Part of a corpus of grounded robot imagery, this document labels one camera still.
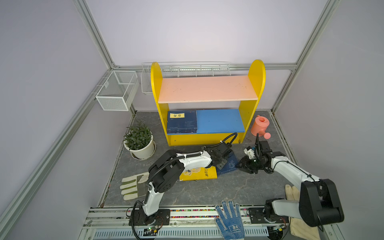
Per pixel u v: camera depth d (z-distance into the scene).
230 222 0.72
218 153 0.71
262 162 0.66
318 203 0.42
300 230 0.70
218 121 0.96
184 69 0.94
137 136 0.85
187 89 0.75
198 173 0.82
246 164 0.76
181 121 0.92
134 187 0.81
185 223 0.72
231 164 0.87
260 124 0.99
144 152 0.86
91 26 0.74
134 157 0.94
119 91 1.02
